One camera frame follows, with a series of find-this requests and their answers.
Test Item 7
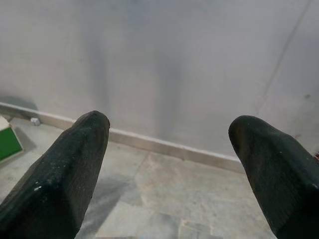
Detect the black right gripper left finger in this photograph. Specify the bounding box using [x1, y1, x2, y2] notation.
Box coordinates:
[0, 111, 111, 239]

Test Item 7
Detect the pale stone baseboard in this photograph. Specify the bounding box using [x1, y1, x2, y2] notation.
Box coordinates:
[0, 102, 244, 174]

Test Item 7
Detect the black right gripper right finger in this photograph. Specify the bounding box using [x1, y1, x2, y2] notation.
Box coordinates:
[228, 115, 319, 239]

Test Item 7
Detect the white green cardboard box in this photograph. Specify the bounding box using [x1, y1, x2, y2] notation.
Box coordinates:
[0, 115, 24, 165]

